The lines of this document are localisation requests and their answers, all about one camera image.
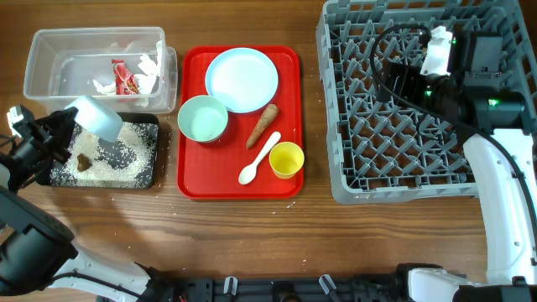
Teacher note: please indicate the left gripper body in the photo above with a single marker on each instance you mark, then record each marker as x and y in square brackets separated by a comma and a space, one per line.
[35, 148]

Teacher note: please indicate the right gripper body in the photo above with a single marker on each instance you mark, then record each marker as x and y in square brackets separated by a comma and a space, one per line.
[412, 88]

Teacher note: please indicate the small light blue plate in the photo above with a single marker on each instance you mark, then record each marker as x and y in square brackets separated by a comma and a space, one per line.
[97, 118]

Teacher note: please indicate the brown food scrap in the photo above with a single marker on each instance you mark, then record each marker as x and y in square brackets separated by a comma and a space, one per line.
[84, 163]

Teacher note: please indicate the red snack wrapper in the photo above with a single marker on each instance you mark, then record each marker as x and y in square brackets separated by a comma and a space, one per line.
[124, 79]

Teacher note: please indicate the white napkin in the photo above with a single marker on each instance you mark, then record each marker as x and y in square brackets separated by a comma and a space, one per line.
[149, 72]

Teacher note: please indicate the brown carrot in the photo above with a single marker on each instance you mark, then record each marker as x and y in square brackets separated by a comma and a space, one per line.
[268, 115]

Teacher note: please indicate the yellow plastic cup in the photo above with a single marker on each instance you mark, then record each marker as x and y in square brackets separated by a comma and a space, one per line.
[286, 159]

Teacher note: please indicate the light green bowl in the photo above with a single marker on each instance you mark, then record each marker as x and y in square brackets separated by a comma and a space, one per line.
[202, 119]

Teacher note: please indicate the large light blue plate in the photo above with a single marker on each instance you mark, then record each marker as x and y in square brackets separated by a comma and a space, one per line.
[242, 79]

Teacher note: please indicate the white plastic spoon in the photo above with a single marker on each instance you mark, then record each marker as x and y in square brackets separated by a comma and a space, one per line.
[249, 172]

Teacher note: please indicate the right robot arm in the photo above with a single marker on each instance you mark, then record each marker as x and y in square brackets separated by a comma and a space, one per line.
[461, 82]

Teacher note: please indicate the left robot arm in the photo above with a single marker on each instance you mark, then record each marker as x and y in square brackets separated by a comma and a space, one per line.
[41, 251]

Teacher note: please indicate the grey dishwasher rack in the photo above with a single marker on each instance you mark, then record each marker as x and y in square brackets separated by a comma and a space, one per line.
[380, 152]

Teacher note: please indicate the clear plastic waste bin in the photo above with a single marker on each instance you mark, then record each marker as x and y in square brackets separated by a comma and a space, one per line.
[63, 62]

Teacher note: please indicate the spilled white rice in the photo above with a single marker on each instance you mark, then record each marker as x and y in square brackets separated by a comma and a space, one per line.
[126, 163]

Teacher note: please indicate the black rectangular tray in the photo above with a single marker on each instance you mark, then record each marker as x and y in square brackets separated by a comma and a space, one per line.
[151, 126]

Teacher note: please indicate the red serving tray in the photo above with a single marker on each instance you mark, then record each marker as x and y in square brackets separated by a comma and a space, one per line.
[209, 171]

